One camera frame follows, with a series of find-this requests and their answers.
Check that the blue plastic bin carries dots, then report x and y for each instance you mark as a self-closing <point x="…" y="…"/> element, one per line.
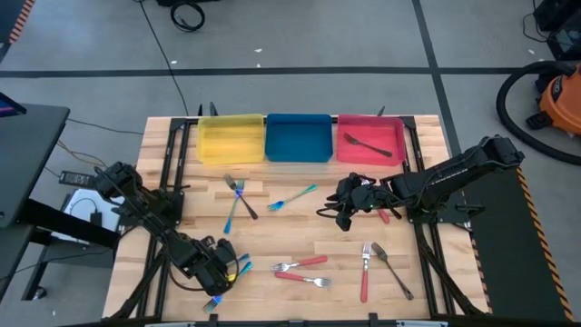
<point x="299" y="138"/>

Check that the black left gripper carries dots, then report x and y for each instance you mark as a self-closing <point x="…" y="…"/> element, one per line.
<point x="218" y="272"/>

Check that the black hazard striped mat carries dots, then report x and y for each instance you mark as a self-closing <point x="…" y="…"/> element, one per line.
<point x="508" y="272"/>

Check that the black desk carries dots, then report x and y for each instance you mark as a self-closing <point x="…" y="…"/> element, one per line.
<point x="27" y="159"/>

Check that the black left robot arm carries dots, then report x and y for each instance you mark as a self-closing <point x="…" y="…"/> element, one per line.
<point x="159" y="227"/>

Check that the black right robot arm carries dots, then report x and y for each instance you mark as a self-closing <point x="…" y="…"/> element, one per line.
<point x="445" y="177"/>

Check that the orange shop vacuum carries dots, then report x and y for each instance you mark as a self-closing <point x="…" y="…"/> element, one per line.
<point x="563" y="104"/>

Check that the black equipment stack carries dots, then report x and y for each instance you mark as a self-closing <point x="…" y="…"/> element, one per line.
<point x="565" y="41"/>

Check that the pink plastic bin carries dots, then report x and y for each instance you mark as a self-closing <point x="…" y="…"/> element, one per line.
<point x="386" y="131"/>

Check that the black power adapter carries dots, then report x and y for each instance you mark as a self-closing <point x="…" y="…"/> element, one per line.
<point x="75" y="178"/>

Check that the black aluminium table frame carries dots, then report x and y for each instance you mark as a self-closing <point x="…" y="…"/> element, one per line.
<point x="178" y="141"/>

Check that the black hazard striped ramp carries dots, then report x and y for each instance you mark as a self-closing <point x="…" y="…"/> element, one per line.
<point x="11" y="18"/>

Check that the small black power brick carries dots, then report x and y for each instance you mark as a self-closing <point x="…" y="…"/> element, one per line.
<point x="95" y="218"/>

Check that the black fork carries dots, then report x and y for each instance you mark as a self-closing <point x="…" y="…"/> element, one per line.
<point x="247" y="208"/>
<point x="370" y="146"/>
<point x="395" y="274"/>
<point x="397" y="214"/>

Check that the orange vacuum cleaner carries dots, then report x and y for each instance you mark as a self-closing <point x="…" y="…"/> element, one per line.
<point x="499" y="106"/>

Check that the yellow plastic bin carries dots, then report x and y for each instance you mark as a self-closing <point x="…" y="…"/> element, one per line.
<point x="231" y="141"/>

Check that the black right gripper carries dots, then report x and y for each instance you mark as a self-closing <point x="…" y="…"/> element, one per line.
<point x="358" y="197"/>

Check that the blue laptop screen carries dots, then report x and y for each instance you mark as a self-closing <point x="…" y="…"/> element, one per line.
<point x="9" y="109"/>

